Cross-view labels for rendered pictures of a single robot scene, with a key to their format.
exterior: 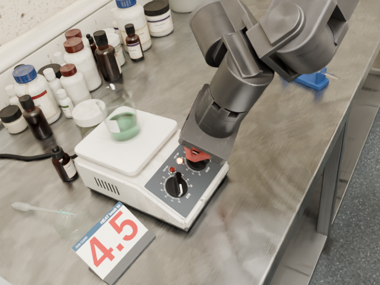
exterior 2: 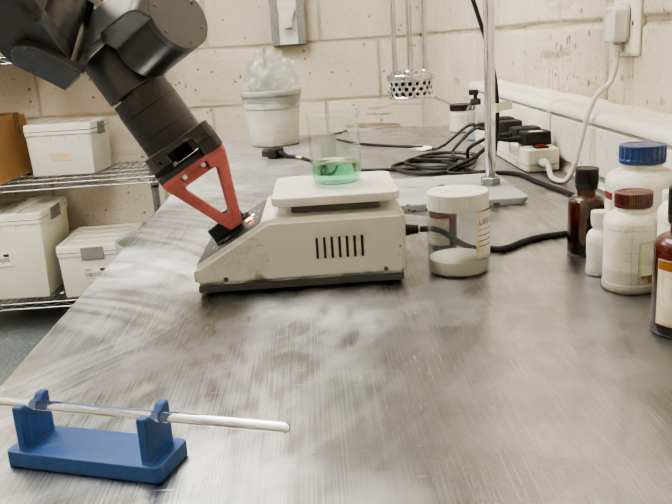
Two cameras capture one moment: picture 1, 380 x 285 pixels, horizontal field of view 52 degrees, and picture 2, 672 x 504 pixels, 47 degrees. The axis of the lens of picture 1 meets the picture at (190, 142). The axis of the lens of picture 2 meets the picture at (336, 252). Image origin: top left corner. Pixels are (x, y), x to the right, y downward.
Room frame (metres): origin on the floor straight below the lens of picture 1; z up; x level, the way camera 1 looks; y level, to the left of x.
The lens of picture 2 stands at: (1.04, -0.39, 0.97)
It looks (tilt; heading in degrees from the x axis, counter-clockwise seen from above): 15 degrees down; 140
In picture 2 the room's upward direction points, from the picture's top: 4 degrees counter-clockwise
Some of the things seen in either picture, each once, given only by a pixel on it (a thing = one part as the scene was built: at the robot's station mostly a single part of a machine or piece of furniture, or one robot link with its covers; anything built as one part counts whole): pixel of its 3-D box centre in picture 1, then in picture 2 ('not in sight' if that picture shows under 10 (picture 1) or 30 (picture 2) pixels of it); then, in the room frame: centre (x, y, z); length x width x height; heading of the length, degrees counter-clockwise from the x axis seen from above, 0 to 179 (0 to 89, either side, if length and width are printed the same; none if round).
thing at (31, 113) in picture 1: (34, 116); (586, 211); (0.62, 0.28, 0.79); 0.04 x 0.04 x 0.09
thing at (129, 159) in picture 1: (126, 137); (333, 187); (0.46, 0.09, 0.83); 0.12 x 0.12 x 0.01; 51
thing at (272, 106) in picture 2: not in sight; (271, 97); (-0.43, 0.67, 0.86); 0.14 x 0.14 x 0.21
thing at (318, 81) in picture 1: (303, 70); (94, 432); (0.64, -0.25, 0.77); 0.10 x 0.03 x 0.04; 32
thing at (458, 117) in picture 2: not in sight; (462, 117); (-0.16, 1.01, 0.78); 0.06 x 0.06 x 0.06
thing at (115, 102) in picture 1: (119, 113); (336, 147); (0.47, 0.09, 0.87); 0.06 x 0.05 x 0.08; 3
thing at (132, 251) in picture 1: (115, 241); not in sight; (0.32, 0.13, 0.77); 0.09 x 0.06 x 0.04; 135
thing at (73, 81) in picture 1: (74, 85); (631, 240); (0.71, 0.21, 0.79); 0.05 x 0.05 x 0.09
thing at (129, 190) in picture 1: (146, 162); (311, 232); (0.44, 0.07, 0.79); 0.22 x 0.13 x 0.08; 51
